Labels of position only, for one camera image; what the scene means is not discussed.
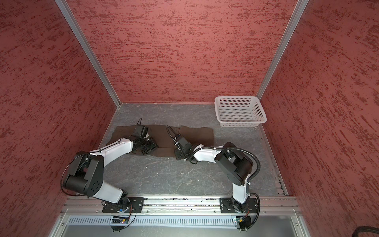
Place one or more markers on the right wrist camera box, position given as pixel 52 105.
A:
pixel 182 143

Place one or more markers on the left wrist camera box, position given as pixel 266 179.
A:
pixel 140 132

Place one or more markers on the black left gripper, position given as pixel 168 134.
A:
pixel 153 146

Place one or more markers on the white slotted cable duct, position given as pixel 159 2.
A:
pixel 167 221

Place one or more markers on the aluminium corner post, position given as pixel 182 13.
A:
pixel 290 28
pixel 80 36

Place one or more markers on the small circuit board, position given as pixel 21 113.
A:
pixel 242 222
pixel 120 220

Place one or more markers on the aluminium right corner post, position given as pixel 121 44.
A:
pixel 290 28

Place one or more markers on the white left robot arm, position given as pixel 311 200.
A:
pixel 85 173

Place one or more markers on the right small circuit board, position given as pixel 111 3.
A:
pixel 242 222

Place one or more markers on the white perforated plastic basket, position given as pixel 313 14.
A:
pixel 239 111

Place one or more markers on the aluminium left corner post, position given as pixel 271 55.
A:
pixel 80 36

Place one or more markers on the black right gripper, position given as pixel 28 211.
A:
pixel 176 153

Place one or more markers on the brown corduroy trousers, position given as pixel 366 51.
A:
pixel 203 135

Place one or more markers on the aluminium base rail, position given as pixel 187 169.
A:
pixel 184 205

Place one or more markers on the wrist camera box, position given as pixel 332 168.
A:
pixel 182 143
pixel 140 132

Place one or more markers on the left small circuit board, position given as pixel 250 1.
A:
pixel 120 220

